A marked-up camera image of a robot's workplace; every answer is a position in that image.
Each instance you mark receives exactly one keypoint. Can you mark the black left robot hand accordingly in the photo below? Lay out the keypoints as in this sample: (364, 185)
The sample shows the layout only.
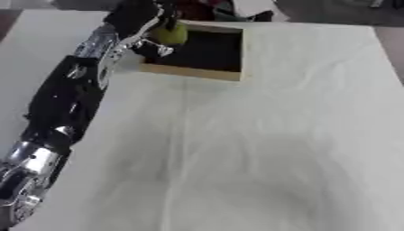
(136, 18)

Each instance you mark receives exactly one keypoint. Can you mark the yellow-green round toy fruit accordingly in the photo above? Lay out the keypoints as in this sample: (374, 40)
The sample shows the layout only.
(174, 35)

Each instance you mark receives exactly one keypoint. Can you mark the tan cardboard box black inside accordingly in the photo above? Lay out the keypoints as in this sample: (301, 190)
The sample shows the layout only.
(205, 54)

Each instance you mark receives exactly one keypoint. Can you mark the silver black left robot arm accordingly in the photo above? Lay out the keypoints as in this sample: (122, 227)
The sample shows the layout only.
(63, 105)

